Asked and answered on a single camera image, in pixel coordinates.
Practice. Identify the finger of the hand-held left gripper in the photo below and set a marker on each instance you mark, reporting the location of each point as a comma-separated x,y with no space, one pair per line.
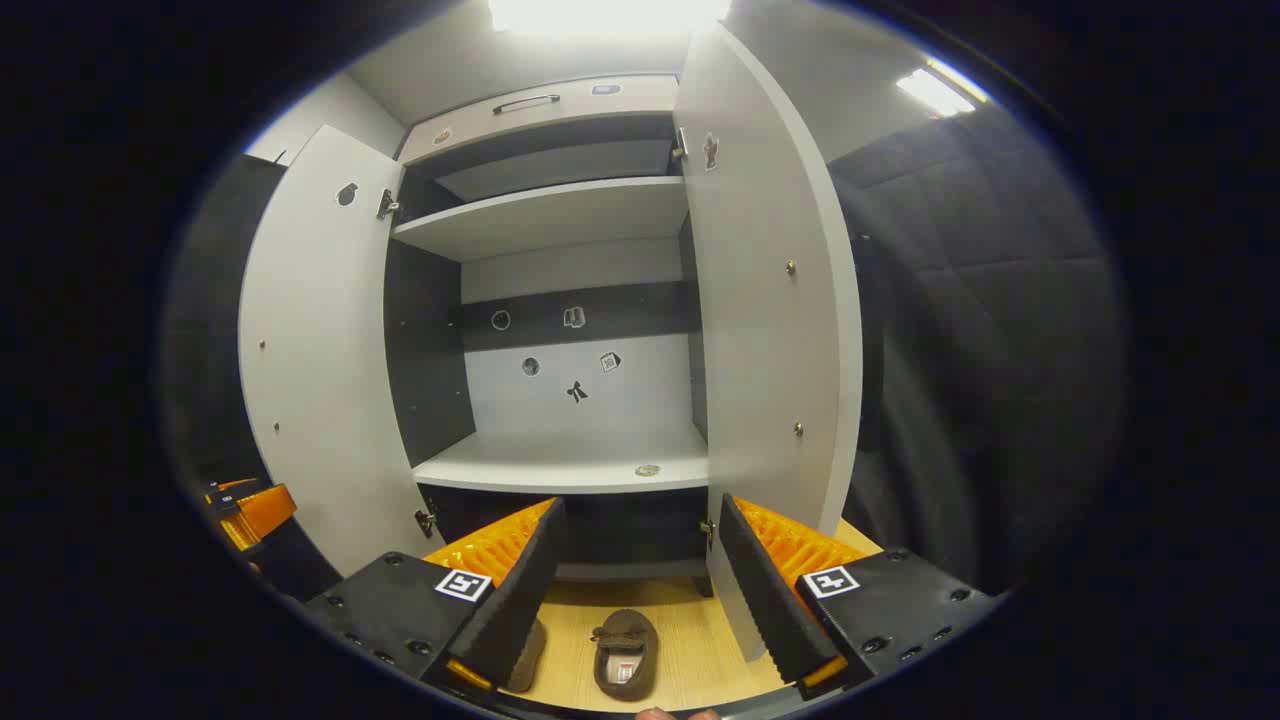
268,510

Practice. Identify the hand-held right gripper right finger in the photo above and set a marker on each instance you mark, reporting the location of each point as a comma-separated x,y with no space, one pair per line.
765,590

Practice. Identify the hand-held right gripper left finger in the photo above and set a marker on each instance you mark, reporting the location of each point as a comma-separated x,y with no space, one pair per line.
520,590

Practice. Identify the brown fuzzy shoe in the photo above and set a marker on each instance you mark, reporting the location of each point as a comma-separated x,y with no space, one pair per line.
625,650
530,655

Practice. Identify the grey shoe cabinet door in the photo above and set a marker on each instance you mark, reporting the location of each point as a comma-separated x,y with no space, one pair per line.
320,350
770,350

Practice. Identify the metal door hinge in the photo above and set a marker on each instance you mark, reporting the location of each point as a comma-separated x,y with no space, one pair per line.
680,145
387,203
707,532
425,523

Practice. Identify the grey cabinet shelf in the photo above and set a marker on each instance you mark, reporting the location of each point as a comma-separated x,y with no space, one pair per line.
570,462
550,215

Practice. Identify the ceiling light panel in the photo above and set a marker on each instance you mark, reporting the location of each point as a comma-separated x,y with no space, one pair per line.
610,12
935,90

